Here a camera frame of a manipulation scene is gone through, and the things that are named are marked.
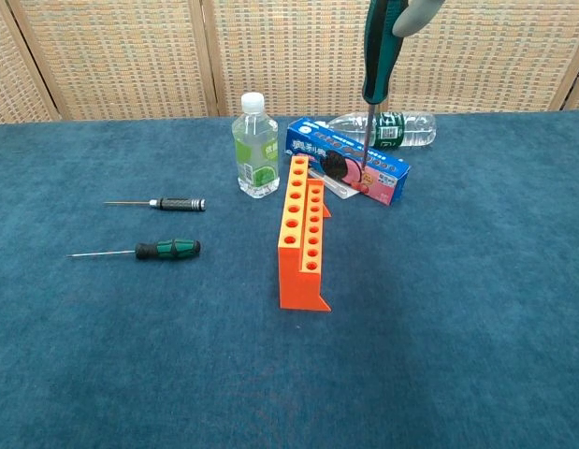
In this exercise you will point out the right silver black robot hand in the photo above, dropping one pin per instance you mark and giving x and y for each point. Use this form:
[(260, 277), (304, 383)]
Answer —
[(415, 18)]

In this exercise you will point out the orange tool holder rack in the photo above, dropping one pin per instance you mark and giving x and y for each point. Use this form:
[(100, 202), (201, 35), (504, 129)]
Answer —
[(298, 285)]

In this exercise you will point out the clear water bottle dark green label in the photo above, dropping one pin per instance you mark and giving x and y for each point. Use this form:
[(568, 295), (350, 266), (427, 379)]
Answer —
[(392, 133)]

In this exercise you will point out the blue cookie box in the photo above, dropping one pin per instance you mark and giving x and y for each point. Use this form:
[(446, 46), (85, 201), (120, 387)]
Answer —
[(392, 175)]

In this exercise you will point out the clear bottle light green label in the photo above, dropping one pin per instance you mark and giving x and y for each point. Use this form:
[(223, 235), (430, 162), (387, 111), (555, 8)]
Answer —
[(254, 154)]

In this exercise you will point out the blue felt table cover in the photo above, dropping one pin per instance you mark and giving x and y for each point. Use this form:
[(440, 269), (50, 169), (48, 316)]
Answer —
[(130, 351)]

